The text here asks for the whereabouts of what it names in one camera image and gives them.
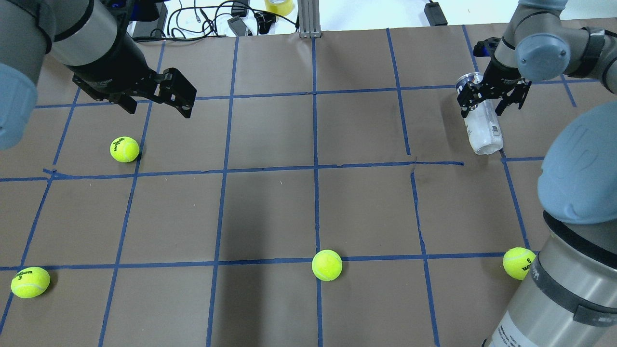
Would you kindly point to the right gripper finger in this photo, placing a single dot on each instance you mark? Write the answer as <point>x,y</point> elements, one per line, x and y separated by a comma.
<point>468,97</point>
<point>517,96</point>

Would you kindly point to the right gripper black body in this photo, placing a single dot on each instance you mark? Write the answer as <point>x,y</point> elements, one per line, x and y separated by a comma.
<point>500,77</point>

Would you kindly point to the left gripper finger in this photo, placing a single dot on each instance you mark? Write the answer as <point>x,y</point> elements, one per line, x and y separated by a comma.
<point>124,101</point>
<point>174,89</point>

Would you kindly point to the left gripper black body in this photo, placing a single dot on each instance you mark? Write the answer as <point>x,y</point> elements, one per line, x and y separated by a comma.
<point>117,61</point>

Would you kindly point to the clear tennis ball can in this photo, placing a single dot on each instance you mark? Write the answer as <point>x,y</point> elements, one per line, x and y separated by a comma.
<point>483,129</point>

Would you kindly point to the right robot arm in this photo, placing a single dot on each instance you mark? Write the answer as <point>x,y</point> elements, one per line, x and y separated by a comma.
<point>568,297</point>

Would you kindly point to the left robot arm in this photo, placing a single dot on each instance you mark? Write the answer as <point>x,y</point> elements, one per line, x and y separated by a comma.
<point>89,37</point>

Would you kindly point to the tennis ball near left gripper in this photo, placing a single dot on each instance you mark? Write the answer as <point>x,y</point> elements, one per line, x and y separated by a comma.
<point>124,149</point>

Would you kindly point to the tennis ball near base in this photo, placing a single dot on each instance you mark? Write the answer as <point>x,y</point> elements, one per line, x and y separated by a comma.
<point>517,261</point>

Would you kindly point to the tennis ball far left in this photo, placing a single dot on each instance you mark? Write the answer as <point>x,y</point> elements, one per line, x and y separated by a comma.
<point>30,282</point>

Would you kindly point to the tennis ball centre front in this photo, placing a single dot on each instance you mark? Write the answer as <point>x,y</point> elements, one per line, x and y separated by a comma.
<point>326,265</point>

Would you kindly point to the black power adapter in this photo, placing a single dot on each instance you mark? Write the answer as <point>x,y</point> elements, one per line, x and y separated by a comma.
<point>434,14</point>

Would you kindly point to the yellow tape roll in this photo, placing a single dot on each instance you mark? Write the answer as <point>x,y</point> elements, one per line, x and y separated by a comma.
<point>280,7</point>

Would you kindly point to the aluminium frame post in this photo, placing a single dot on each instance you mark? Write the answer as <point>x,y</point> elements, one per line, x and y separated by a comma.
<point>308,16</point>

